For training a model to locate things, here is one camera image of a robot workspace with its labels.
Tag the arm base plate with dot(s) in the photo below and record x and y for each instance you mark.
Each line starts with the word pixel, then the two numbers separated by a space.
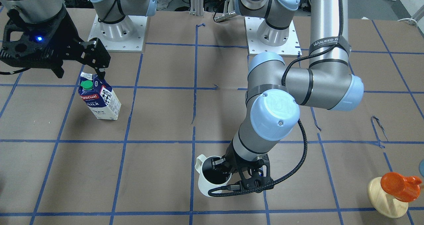
pixel 263 38
pixel 126 36

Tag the orange cup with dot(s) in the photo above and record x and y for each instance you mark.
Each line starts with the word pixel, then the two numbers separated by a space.
pixel 404 189

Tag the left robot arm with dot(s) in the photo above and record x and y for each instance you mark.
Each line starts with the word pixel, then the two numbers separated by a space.
pixel 275 92

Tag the blue white milk carton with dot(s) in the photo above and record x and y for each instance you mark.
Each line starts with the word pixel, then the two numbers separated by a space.
pixel 99 96

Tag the white mug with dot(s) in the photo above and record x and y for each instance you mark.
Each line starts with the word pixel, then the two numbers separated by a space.
pixel 210 177

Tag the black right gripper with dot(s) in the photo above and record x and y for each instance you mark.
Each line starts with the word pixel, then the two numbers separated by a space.
pixel 69 31

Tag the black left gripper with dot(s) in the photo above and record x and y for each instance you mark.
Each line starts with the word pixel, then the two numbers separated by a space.
pixel 230 161

